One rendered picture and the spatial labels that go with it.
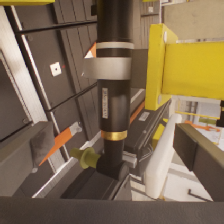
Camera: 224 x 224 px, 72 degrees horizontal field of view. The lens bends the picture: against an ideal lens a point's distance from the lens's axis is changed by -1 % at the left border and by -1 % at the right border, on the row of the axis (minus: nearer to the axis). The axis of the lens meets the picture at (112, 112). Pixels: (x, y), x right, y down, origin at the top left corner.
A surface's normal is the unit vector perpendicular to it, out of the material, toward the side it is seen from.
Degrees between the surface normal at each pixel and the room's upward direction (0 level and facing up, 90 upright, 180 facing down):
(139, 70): 90
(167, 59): 90
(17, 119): 0
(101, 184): 90
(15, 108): 0
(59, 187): 0
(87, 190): 90
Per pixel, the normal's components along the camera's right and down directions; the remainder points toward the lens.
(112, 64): -0.09, 0.29
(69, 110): 0.85, 0.15
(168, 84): -0.52, 0.24
